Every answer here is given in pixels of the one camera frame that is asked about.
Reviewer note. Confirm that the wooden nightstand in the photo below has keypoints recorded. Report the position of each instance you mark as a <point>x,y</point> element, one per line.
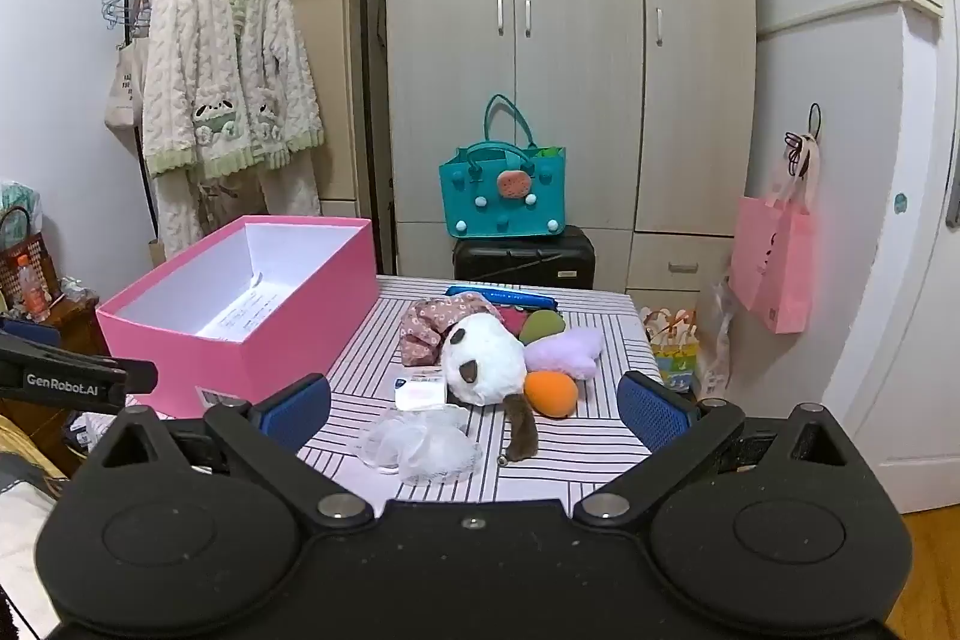
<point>64,325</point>

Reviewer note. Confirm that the pink floral cloth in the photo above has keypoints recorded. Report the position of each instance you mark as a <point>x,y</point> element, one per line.
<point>427,325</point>

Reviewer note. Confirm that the pink cardboard box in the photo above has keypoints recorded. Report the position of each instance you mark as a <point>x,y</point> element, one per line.
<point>285,317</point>

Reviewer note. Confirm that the beige wardrobe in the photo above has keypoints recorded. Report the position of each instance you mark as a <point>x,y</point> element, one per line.
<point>570,48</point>

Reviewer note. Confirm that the black suitcase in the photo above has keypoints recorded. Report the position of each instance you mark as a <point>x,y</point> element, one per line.
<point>525,257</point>

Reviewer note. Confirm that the multicoloured plush flower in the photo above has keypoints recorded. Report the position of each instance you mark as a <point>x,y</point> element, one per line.
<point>562,351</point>

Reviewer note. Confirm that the white mesh bath sponge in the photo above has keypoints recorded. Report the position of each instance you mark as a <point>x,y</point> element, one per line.
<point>420,441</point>

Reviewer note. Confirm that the woven basket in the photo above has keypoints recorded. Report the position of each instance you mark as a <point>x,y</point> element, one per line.
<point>19,265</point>

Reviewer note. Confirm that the cream green fleece robe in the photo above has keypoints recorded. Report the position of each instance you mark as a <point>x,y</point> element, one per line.
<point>225,63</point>

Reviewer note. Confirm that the orange drink bottle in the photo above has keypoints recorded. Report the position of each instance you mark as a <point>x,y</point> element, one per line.
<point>33,291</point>

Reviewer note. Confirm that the small white packet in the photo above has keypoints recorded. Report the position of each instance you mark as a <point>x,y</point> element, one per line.
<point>420,392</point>

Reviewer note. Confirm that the canvas tote bag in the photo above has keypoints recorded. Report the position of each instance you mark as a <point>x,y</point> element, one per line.
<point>124,85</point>

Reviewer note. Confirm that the black clothes rack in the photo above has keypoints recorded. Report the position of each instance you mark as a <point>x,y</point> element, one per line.
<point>365,48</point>

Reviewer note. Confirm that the teal felt handbag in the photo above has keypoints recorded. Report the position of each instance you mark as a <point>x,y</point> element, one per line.
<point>499,201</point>

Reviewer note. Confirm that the blue tissue pack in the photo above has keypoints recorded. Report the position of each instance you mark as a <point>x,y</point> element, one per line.
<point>499,295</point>

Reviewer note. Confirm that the clear plastic bag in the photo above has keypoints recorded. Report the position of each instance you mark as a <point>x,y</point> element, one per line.
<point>716,340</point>

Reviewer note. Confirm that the colourful gift bag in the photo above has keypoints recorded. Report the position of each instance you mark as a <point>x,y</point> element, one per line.
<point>675,355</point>

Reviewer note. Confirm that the pink paper bag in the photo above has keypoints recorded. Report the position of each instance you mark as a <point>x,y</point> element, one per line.
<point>772,265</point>

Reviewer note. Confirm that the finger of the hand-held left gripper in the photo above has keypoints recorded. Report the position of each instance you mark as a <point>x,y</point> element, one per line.
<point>142,377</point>

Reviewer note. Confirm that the white panda plush toy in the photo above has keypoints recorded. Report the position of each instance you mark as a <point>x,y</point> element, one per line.
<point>484,359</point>

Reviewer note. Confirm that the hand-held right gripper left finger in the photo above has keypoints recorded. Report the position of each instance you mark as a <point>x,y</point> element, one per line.
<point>296,406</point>

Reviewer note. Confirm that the white door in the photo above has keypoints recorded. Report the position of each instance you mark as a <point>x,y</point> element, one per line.
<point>885,197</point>

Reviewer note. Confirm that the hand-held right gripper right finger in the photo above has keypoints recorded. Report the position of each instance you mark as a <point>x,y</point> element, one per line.
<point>651,411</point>

